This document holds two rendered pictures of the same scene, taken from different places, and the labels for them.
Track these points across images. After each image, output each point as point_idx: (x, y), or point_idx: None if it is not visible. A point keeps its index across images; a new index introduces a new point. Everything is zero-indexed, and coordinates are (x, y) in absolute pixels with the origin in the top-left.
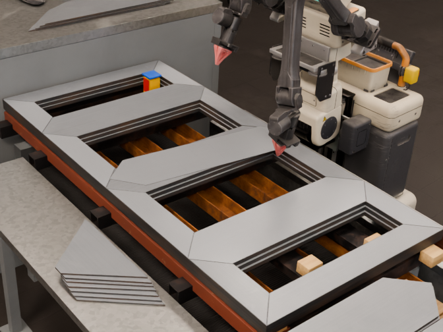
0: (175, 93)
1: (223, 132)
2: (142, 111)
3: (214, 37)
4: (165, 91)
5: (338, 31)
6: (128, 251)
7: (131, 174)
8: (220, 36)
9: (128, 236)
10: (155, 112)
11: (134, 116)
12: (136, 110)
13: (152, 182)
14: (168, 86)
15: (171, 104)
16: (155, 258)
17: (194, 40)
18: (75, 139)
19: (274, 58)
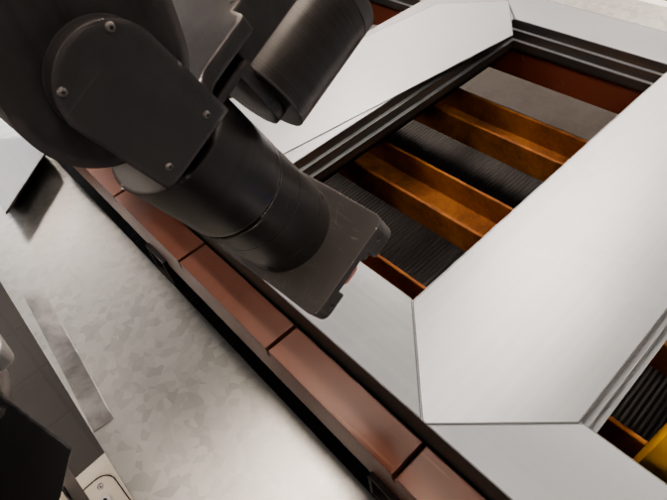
0: (532, 328)
1: (309, 152)
2: (583, 187)
3: (362, 206)
4: (582, 336)
5: None
6: (465, 146)
7: (474, 14)
8: (319, 192)
9: (477, 170)
10: (537, 192)
11: (589, 159)
12: (601, 187)
13: (428, 9)
14: (591, 384)
15: (509, 245)
16: (418, 143)
17: None
18: (664, 57)
19: (7, 370)
